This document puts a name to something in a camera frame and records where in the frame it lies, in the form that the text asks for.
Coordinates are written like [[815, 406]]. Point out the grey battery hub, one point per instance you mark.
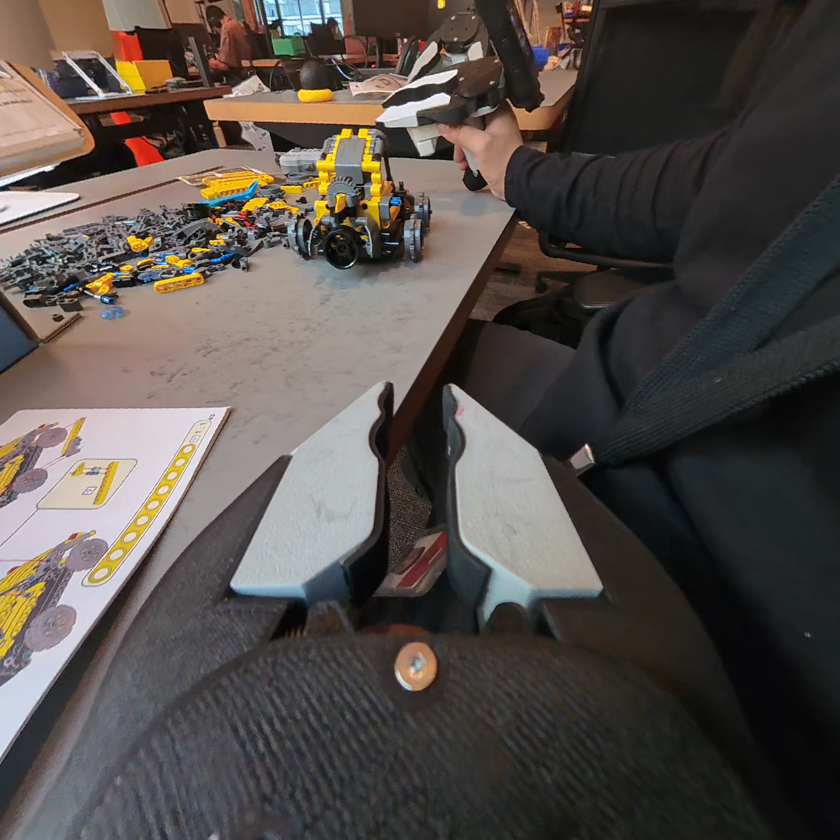
[[298, 157]]

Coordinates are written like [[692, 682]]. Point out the wooden side desk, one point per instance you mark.
[[275, 108]]

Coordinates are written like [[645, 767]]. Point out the clear acrylic stand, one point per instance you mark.
[[92, 72]]

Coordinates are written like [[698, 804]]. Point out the white paper sheet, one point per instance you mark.
[[377, 85]]

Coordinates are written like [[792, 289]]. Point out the dark wooden desk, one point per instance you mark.
[[144, 98]]

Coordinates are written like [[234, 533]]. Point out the instruction booklet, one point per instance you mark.
[[98, 525]]

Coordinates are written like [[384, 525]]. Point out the yellow toy block vehicle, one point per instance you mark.
[[358, 197]]

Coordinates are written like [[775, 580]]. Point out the person's right hand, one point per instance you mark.
[[489, 148]]

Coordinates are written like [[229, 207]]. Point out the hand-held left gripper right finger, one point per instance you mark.
[[518, 525]]

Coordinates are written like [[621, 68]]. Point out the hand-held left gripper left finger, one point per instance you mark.
[[315, 518]]

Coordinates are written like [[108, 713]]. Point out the wooden board with instruction sheet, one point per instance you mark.
[[33, 118]]

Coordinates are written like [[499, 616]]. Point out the white stand base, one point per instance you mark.
[[33, 203]]

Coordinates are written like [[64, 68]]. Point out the blue cardboard box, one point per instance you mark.
[[13, 348]]

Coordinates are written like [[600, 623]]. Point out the blue curved piece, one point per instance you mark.
[[243, 193]]

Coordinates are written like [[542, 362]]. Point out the black swivel office chair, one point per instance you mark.
[[643, 79]]

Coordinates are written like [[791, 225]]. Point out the transparent blue disc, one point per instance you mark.
[[112, 313]]

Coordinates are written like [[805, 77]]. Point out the green storage bin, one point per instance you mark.
[[285, 46]]

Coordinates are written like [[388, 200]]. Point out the pile of small dark pieces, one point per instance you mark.
[[98, 243]]

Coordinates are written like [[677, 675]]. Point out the grey desk with wooden edge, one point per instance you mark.
[[295, 341]]

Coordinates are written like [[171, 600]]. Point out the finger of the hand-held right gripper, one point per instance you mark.
[[426, 62], [420, 102]]

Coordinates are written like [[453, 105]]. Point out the short yellow brick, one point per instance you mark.
[[178, 284]]

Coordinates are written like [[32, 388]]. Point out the yellow storage bin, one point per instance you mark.
[[154, 75]]

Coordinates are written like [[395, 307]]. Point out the red storage bin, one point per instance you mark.
[[124, 46]]

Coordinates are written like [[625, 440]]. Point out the orange fabric item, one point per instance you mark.
[[144, 151]]

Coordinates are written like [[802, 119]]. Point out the group of yellow beams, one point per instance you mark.
[[229, 182]]

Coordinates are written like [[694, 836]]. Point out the yellow sticker sheet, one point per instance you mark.
[[197, 176]]

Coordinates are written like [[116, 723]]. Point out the person's leg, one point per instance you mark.
[[512, 367]]

